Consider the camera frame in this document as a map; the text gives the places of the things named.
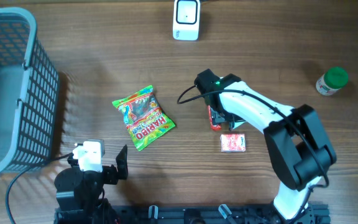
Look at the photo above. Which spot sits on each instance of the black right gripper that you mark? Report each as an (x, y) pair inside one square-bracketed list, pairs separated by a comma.
[(217, 117)]

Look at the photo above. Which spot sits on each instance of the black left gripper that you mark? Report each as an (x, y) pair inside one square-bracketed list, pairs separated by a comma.
[(110, 170)]

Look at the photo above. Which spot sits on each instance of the small red candy bar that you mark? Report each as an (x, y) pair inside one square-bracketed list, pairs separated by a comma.
[(215, 126)]

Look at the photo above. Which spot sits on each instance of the red snack packet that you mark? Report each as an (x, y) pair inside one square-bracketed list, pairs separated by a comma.
[(233, 143)]

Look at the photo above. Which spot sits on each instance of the green Haribo candy bag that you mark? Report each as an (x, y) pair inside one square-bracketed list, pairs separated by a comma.
[(143, 117)]

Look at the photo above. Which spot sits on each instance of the green lid plastic jar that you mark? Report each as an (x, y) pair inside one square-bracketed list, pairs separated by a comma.
[(332, 81)]

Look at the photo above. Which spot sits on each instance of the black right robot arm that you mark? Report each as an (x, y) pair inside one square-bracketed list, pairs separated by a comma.
[(298, 146)]

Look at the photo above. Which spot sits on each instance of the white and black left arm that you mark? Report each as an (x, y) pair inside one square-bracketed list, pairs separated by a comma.
[(80, 194)]

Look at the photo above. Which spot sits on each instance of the white barcode scanner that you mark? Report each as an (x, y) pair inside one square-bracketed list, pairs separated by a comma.
[(186, 20)]

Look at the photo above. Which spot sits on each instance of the grey mesh shopping basket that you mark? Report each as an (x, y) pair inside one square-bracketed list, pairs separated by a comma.
[(29, 89)]

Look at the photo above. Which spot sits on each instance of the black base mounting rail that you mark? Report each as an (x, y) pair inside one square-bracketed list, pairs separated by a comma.
[(257, 213)]

